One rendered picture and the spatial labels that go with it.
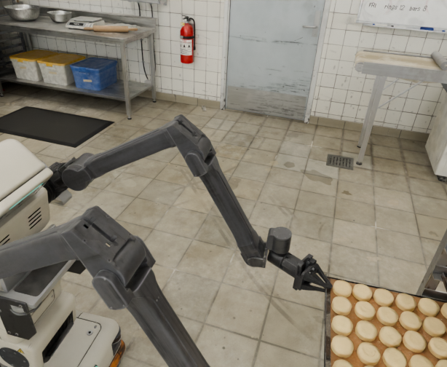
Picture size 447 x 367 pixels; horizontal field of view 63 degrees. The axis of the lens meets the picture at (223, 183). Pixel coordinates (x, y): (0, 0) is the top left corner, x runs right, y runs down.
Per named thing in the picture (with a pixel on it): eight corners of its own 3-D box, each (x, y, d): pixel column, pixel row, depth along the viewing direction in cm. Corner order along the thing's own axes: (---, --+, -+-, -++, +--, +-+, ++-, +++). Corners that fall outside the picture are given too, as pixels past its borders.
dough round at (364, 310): (361, 322, 94) (363, 317, 93) (350, 307, 98) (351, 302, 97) (377, 318, 95) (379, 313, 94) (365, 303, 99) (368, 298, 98)
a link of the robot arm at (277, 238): (251, 246, 119) (247, 265, 112) (253, 218, 112) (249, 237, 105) (288, 252, 117) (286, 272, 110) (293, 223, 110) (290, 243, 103)
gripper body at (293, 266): (303, 266, 102) (281, 253, 106) (297, 292, 108) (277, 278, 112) (315, 255, 106) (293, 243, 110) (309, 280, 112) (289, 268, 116)
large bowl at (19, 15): (-2, 20, 418) (-5, 6, 411) (24, 16, 450) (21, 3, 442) (26, 24, 409) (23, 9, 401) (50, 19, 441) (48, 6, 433)
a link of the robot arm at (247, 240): (191, 138, 103) (178, 157, 94) (209, 131, 100) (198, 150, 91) (252, 249, 121) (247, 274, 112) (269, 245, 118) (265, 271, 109)
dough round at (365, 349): (373, 346, 88) (376, 341, 87) (381, 366, 84) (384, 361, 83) (353, 346, 88) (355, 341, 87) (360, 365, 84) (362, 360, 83)
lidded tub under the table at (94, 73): (71, 87, 431) (67, 65, 417) (94, 77, 469) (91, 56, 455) (100, 92, 422) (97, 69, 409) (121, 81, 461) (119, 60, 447)
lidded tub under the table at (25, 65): (12, 78, 452) (6, 56, 438) (40, 68, 490) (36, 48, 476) (37, 82, 442) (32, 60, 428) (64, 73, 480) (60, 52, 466)
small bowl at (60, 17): (43, 22, 422) (41, 12, 417) (59, 19, 444) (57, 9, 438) (62, 25, 416) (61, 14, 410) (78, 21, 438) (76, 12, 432)
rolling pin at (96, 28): (83, 32, 385) (82, 25, 382) (84, 30, 390) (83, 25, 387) (137, 33, 395) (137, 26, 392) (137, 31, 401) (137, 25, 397)
